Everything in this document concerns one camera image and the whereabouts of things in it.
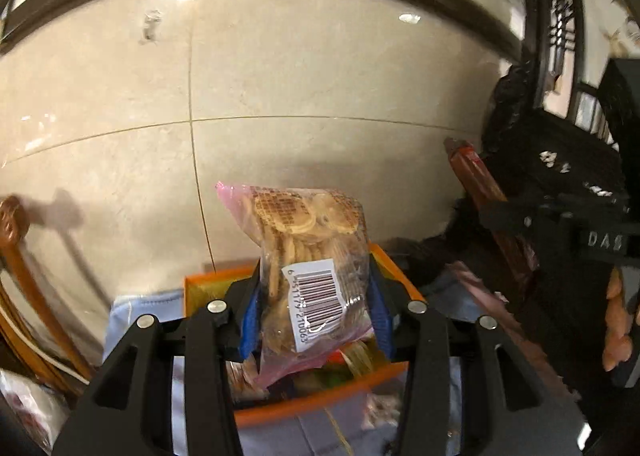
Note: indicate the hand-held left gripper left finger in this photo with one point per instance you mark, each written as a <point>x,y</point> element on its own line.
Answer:
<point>250,331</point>

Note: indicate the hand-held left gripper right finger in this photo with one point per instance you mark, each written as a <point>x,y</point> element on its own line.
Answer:
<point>381,326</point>

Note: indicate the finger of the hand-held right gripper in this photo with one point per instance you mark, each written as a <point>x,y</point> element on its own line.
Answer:
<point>520,218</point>

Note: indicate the orange cardboard box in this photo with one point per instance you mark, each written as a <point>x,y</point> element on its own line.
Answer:
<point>310,406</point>

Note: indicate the pink clear cookie bag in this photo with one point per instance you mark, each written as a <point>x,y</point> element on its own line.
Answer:
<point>300,246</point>

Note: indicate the person's right hand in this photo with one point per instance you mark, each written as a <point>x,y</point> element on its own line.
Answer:
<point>620,326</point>

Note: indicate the pink table cover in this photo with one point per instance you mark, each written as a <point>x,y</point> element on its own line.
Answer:
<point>480,291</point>

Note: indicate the blue striped tablecloth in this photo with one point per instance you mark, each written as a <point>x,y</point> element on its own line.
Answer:
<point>150,308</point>

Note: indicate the dark carved wooden screen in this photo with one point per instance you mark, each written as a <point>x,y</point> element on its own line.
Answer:
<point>555,36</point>

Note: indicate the floral painted panel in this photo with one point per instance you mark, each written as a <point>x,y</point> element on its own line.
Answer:
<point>620,11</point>

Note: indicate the carved wooden chair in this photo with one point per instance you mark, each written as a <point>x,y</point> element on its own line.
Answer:
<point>30,296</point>

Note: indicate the white plastic bag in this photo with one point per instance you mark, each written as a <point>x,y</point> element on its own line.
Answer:
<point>25,411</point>

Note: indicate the small wall hook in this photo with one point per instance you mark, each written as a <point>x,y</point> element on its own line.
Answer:
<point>151,27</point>

